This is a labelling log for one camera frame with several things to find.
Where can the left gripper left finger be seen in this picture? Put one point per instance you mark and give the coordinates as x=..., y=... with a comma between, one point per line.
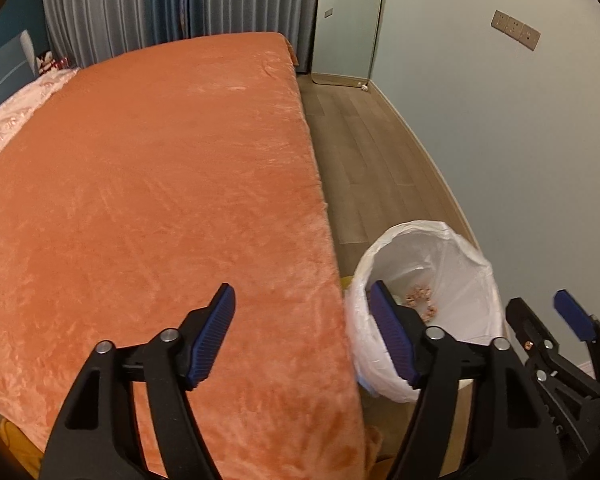
x=96, y=433

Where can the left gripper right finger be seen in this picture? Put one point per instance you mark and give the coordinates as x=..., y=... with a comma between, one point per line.
x=509, y=434

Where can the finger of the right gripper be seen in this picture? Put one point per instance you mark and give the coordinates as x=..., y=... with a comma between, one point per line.
x=585, y=326
x=542, y=350

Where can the white bag lined trash bin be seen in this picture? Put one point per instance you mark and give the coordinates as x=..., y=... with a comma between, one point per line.
x=460, y=286

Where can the yellow cloth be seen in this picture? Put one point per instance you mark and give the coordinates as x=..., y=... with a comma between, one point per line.
x=24, y=451

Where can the orange plush bed blanket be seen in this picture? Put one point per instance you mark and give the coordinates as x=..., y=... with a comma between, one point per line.
x=129, y=197

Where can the pink floral quilt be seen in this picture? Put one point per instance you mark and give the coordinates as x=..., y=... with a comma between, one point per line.
x=19, y=108

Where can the bedside clutter items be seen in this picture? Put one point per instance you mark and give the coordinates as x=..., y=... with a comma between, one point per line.
x=46, y=62

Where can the blue padded headboard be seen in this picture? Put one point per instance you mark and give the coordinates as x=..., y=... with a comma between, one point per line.
x=17, y=65

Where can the gold framed standing mirror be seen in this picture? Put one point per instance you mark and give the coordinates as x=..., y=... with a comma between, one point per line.
x=345, y=42

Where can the grey blue curtains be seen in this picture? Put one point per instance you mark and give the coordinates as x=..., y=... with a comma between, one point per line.
x=86, y=32

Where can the wall switch plate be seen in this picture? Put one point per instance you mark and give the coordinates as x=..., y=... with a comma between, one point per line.
x=517, y=30

